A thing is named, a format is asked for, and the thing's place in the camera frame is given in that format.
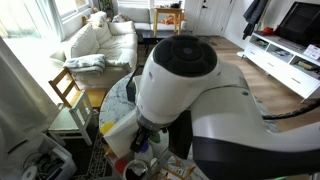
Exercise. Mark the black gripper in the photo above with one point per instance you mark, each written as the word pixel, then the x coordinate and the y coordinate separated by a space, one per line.
pixel 140 140

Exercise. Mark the white bottle with blue lid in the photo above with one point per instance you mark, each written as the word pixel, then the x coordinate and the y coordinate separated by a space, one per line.
pixel 145 156

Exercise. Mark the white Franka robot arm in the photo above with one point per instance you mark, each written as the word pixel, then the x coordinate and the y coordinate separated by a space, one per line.
pixel 233 110

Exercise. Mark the transparent storage bin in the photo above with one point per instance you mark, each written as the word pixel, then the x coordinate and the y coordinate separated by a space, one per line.
pixel 162 151

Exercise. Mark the red round lid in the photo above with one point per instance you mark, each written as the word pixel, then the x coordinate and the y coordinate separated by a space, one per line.
pixel 120 165

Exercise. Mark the yellow round lid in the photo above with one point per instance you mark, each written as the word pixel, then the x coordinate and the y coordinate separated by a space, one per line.
pixel 106 127

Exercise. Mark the white storage crate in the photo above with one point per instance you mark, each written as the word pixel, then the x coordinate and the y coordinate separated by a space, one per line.
pixel 63 160

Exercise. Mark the dark round metal cup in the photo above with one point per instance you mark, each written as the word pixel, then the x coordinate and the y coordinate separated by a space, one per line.
pixel 136 170

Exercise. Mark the dark patterned rug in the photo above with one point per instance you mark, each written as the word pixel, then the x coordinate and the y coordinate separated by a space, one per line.
pixel 96 160

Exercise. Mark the orange snack packet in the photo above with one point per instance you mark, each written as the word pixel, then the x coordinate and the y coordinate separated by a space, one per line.
pixel 176 171

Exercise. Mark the white wooden chair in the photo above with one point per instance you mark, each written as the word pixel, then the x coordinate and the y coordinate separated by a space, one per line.
pixel 81 110

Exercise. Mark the grey striped blanket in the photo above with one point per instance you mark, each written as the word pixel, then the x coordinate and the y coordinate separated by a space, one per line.
pixel 85 64

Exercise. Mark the white sofa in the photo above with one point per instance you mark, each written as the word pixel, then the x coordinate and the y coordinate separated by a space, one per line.
pixel 113 46

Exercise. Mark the dark coffee table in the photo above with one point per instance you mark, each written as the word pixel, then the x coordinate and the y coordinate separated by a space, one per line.
pixel 156 35

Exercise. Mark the white sofa back cushion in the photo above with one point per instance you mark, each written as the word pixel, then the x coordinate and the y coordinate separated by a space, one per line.
pixel 103 33
pixel 85 41

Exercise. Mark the white throw pillow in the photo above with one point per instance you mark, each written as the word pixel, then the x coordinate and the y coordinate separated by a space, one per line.
pixel 121 28

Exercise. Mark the white tape roll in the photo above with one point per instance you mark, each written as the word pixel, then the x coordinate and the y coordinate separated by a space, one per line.
pixel 29 173

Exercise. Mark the white loveseat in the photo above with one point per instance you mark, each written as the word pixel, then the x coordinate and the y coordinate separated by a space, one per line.
pixel 136 18

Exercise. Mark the red patterned throw pillow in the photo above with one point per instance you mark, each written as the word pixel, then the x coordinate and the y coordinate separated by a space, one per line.
pixel 120 18

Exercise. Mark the orange toy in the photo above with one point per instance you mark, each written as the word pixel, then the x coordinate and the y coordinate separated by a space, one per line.
pixel 173 19

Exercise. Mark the floral throw pillow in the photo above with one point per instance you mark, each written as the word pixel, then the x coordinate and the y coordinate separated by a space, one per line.
pixel 97 19

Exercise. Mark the tall wooden side table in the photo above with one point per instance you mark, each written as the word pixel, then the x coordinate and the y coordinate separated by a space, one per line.
pixel 168 10

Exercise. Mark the white door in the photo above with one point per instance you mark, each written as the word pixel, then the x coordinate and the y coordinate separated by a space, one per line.
pixel 213 16

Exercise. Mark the sheer white curtain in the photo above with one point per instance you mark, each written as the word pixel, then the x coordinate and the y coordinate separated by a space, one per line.
pixel 50 20

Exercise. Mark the white TV stand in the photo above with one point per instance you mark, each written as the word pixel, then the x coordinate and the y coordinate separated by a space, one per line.
pixel 286 73

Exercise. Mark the red object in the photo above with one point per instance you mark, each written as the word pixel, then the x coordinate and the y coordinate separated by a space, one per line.
pixel 267 31

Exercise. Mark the dark hanging coat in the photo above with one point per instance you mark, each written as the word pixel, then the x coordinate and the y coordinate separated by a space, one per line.
pixel 253 13

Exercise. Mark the black flat screen TV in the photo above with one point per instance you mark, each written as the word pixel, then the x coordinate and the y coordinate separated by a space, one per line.
pixel 300 23

